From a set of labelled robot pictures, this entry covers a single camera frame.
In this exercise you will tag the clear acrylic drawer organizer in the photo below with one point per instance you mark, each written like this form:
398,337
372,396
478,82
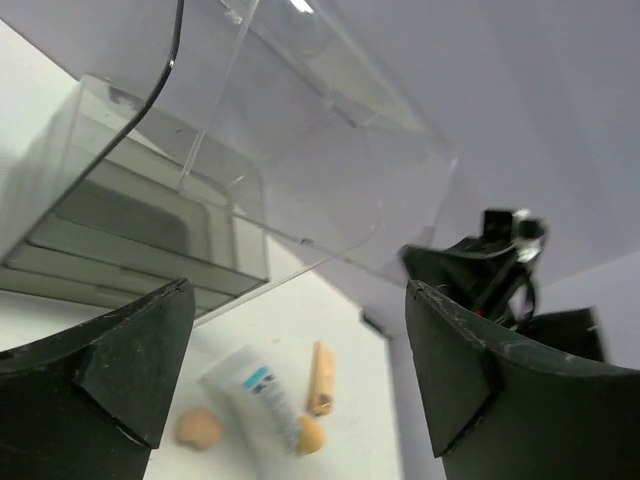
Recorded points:
235,144

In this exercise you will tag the beige sponge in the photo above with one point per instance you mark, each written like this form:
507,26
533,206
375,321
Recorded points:
312,437
198,429

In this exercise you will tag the beige makeup tube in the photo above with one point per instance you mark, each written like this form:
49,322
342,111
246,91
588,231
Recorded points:
322,380

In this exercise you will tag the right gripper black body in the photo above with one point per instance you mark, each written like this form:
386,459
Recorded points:
493,279

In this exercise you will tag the blue label right corner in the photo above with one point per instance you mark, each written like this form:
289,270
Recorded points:
373,326

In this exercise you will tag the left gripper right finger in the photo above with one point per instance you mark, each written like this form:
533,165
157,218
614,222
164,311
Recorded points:
502,406

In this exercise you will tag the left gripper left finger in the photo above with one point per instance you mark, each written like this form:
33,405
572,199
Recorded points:
92,401

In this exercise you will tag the white blue packet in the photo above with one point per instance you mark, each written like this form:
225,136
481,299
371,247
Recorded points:
259,401

